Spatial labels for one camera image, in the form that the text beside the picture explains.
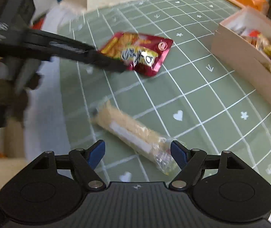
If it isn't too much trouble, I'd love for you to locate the pink cardboard box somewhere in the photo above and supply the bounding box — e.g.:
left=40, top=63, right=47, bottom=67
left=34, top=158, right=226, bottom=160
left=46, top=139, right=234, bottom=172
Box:
left=211, top=7, right=271, bottom=105

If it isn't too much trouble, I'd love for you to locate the beige wafer stick packet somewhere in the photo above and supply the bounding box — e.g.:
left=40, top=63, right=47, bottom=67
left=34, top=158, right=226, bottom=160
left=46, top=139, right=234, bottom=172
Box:
left=92, top=101, right=177, bottom=175

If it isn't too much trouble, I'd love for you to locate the red glossy snack bag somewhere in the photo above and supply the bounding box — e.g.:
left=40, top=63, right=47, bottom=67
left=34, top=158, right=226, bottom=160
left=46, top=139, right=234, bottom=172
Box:
left=99, top=31, right=174, bottom=77

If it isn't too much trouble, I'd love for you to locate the green checked tablecloth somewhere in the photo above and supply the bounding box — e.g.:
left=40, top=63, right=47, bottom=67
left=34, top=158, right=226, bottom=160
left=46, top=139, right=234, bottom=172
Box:
left=24, top=0, right=271, bottom=228

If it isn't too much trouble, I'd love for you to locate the yellow panda snack bag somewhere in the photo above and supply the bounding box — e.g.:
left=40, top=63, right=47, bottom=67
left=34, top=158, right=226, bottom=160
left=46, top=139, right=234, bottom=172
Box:
left=251, top=33, right=271, bottom=60

